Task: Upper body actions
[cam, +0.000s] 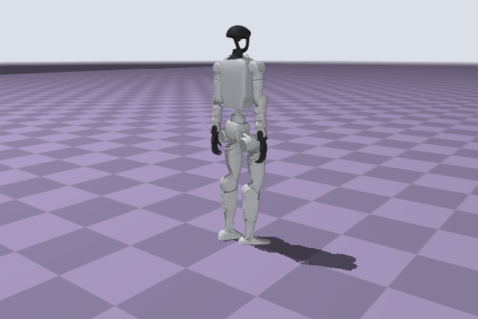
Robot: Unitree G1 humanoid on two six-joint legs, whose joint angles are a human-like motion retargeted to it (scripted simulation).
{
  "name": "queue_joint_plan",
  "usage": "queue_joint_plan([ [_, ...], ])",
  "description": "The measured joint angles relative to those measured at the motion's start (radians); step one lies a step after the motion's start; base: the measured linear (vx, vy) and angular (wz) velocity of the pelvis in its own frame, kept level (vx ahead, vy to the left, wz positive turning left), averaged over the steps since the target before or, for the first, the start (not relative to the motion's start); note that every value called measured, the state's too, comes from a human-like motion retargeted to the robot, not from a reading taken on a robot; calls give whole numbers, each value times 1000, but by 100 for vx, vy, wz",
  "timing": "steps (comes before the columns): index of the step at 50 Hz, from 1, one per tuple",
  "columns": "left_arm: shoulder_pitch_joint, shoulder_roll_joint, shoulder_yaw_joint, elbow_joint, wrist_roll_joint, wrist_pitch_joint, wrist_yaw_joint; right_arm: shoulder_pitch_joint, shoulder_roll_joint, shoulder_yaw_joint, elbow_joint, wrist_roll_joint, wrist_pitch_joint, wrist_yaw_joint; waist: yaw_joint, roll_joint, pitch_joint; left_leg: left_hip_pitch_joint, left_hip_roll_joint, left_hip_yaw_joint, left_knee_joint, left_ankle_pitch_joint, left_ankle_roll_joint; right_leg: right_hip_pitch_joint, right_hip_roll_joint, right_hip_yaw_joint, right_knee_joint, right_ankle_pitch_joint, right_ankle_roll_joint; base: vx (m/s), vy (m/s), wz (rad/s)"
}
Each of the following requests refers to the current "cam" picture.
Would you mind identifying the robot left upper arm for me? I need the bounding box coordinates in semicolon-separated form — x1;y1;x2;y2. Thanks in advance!
213;61;224;104

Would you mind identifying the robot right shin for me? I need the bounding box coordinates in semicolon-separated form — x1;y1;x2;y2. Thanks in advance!
243;187;261;241

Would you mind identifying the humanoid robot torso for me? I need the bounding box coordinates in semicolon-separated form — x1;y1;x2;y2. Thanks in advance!
220;55;253;143

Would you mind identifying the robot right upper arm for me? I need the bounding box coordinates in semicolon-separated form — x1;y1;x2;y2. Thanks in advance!
247;61;265;107

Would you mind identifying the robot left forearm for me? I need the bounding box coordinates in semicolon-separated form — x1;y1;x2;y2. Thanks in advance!
211;99;223;131

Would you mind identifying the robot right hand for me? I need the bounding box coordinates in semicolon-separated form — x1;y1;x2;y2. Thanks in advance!
255;131;267;163

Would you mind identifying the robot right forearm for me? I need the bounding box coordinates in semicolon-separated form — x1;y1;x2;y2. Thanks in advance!
255;95;268;137

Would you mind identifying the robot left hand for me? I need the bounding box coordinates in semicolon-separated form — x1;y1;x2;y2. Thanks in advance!
211;126;222;155

